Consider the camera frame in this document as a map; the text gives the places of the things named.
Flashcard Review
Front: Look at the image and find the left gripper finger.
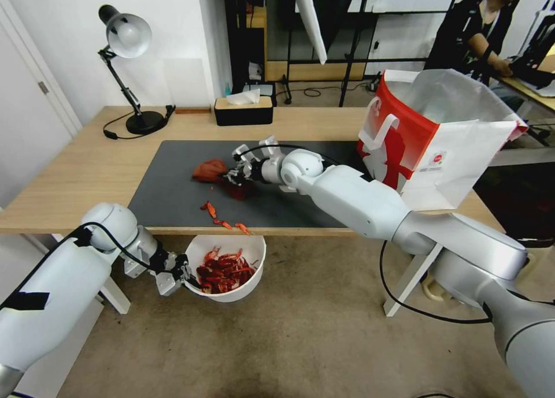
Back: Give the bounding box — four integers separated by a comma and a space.
171, 271, 205, 294
173, 252, 194, 274

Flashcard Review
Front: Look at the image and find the red towel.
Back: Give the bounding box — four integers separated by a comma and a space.
192, 158, 257, 202

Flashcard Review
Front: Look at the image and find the white round container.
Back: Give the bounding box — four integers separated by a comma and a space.
183, 233, 267, 303

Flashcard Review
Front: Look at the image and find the red shrimp pile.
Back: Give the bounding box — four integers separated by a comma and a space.
195, 246, 258, 295

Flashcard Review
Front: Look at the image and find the red white takeout bag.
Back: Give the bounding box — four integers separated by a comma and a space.
356, 68, 531, 213

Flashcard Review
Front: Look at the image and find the black tissue box wooden lid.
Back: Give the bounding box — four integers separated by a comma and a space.
213, 96, 275, 127

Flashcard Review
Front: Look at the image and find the dark grey table mat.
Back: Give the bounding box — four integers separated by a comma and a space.
129, 139, 419, 237

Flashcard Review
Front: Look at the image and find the white tissue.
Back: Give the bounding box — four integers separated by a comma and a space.
224, 87, 261, 107

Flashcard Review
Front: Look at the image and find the white box device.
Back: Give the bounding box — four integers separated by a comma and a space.
242, 82, 278, 99

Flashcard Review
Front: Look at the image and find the wooden table with white legs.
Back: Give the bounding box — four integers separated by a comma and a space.
0, 106, 509, 317

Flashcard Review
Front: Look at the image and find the white reflector panel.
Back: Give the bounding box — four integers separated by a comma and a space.
289, 0, 329, 66

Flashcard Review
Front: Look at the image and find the black desk lamp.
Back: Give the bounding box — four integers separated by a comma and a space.
96, 3, 168, 135

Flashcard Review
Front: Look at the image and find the person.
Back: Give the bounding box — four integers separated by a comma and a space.
426, 0, 535, 88

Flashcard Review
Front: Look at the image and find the wooden desk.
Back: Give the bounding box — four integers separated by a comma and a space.
490, 40, 555, 126

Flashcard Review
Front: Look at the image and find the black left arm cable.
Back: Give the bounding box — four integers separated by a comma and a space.
0, 224, 191, 312

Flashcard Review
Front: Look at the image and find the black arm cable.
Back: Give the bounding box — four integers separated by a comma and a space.
379, 240, 495, 325
0, 224, 191, 312

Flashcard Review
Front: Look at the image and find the black metal shelf frame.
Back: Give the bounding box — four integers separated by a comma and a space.
223, 0, 460, 109

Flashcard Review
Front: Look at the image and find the black lamp cord with switch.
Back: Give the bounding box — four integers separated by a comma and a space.
102, 105, 177, 140

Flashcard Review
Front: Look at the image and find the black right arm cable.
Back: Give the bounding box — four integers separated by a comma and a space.
379, 240, 495, 325

